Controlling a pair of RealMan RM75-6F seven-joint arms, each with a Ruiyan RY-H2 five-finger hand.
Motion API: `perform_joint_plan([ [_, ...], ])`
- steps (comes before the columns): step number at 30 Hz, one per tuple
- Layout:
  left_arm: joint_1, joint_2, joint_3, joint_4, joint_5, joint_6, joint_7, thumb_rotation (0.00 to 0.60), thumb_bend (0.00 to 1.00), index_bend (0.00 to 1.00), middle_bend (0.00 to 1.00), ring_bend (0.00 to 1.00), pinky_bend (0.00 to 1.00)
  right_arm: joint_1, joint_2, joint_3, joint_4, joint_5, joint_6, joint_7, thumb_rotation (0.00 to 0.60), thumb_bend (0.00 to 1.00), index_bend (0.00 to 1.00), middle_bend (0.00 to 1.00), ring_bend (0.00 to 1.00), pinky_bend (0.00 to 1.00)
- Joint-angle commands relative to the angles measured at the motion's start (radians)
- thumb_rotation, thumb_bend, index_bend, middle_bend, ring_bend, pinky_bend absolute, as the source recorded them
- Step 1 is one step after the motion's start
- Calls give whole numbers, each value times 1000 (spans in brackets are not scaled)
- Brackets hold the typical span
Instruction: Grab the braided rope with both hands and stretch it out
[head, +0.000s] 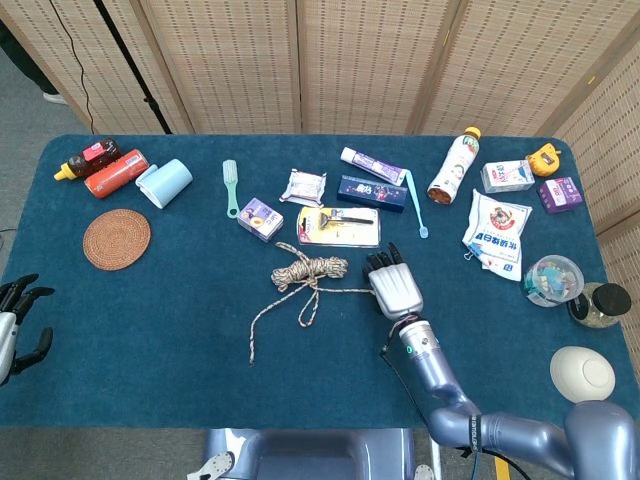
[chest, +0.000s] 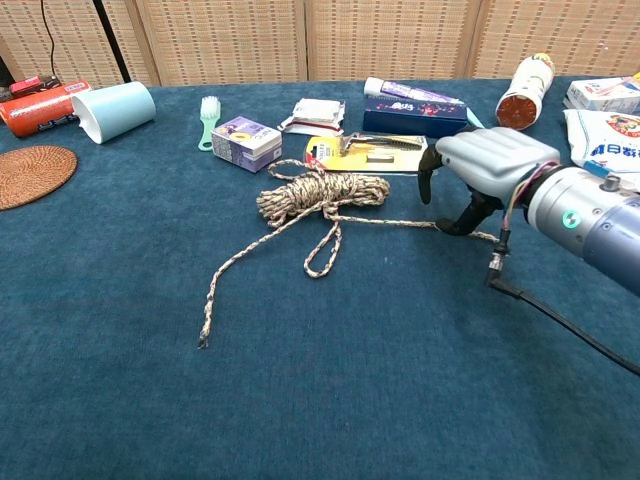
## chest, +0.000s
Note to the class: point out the round woven rattan coaster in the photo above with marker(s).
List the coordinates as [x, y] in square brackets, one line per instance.
[30, 175]

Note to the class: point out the white drink bottle yellow cap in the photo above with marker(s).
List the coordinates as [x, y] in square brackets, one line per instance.
[525, 95]

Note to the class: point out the dark blue toothpaste box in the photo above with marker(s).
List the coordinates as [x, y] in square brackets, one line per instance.
[410, 122]

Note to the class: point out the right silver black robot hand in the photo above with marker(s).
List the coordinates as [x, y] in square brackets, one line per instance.
[495, 155]

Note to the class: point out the white snack packet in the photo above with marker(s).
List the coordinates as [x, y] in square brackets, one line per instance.
[315, 115]

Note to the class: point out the orange-red can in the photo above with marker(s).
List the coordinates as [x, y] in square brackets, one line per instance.
[35, 112]

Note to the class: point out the green brush white bristles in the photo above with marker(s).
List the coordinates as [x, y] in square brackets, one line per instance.
[209, 125]

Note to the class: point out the black stand pole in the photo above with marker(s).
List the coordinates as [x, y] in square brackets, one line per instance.
[111, 40]

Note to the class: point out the white purple toothpaste tube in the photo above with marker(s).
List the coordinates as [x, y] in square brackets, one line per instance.
[400, 91]

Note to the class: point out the white milk carton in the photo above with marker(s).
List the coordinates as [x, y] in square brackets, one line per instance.
[595, 97]

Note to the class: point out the white sugar bag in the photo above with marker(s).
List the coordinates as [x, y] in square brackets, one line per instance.
[605, 145]

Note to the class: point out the light blue toothbrush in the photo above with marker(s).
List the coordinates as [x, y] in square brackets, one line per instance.
[474, 117]

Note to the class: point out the small purple white box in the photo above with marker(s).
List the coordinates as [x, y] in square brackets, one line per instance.
[245, 145]

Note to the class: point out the razor in blister pack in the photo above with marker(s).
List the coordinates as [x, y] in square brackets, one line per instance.
[380, 155]

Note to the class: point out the bamboo folding screen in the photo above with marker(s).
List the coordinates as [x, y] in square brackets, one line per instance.
[350, 35]

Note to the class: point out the small blue binder clip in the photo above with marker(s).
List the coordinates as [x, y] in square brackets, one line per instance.
[597, 167]

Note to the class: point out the light blue plastic cup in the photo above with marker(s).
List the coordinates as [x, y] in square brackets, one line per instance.
[120, 110]

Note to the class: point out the blue felt table cover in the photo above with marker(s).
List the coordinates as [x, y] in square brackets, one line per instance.
[300, 375]

